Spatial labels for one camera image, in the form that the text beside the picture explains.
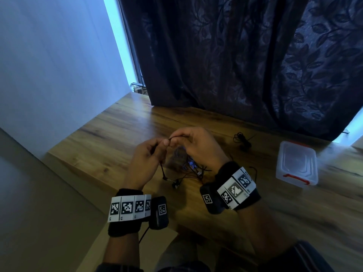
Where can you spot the person's right hand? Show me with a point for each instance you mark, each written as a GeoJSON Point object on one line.
{"type": "Point", "coordinates": [204, 150]}

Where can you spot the person's left hand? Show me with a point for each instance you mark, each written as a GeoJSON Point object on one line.
{"type": "Point", "coordinates": [143, 167]}

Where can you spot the person's right forearm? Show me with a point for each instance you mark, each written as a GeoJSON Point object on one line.
{"type": "Point", "coordinates": [266, 232]}

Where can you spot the person's left forearm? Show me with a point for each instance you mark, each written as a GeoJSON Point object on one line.
{"type": "Point", "coordinates": [123, 249]}

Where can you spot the left wristband with marker tags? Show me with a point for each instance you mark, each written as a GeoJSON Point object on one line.
{"type": "Point", "coordinates": [129, 208]}

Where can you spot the wristband with marker tags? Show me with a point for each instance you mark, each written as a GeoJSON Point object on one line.
{"type": "Point", "coordinates": [129, 208]}
{"type": "Point", "coordinates": [236, 189]}

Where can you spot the right wristband with marker tags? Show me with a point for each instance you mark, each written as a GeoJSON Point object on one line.
{"type": "Point", "coordinates": [236, 189]}

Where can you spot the dark leaf-patterned curtain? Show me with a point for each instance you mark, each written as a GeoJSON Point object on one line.
{"type": "Point", "coordinates": [249, 59]}

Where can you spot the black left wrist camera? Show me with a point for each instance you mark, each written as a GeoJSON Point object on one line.
{"type": "Point", "coordinates": [159, 213]}

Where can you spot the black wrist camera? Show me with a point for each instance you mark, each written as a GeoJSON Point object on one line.
{"type": "Point", "coordinates": [211, 199]}
{"type": "Point", "coordinates": [159, 213]}

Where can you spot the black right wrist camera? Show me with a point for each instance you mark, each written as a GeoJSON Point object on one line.
{"type": "Point", "coordinates": [211, 199]}

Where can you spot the white window frame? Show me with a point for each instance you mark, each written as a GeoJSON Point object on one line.
{"type": "Point", "coordinates": [124, 39]}

